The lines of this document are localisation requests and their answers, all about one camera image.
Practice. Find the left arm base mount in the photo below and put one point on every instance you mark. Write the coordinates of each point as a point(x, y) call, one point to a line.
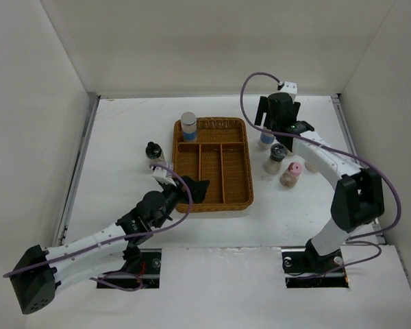
point(143, 273)

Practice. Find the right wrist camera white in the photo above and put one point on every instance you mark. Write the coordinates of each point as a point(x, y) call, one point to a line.
point(288, 87)

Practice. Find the silver-lid jar blue label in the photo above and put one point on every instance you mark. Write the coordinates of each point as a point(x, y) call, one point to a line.
point(189, 127)
point(266, 140)

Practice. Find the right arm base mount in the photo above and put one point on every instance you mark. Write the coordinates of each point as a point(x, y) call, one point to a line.
point(301, 273)

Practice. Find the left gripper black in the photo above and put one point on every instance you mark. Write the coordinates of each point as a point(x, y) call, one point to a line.
point(196, 188)

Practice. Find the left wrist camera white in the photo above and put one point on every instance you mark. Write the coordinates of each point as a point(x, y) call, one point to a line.
point(162, 173)

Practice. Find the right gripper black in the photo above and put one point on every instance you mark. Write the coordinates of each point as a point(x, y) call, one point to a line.
point(264, 107)

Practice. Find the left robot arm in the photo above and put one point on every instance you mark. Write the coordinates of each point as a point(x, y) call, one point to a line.
point(42, 273)

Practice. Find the dark-lid spice grinder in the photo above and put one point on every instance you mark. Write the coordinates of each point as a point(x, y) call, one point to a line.
point(273, 164)

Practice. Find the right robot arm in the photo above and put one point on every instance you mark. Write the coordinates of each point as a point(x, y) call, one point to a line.
point(358, 196)

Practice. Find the yellow-cap bottle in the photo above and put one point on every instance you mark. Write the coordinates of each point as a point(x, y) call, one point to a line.
point(310, 167)

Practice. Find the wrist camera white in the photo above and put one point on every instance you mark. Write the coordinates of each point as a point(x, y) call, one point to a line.
point(162, 173)
point(288, 87)

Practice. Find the black-cap bottle left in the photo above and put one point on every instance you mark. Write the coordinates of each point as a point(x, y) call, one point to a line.
point(154, 154)

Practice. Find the brown wicker divided tray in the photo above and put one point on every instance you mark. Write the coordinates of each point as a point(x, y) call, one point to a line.
point(221, 156)

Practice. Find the pink-cap bottle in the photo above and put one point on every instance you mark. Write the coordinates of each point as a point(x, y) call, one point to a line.
point(290, 176)

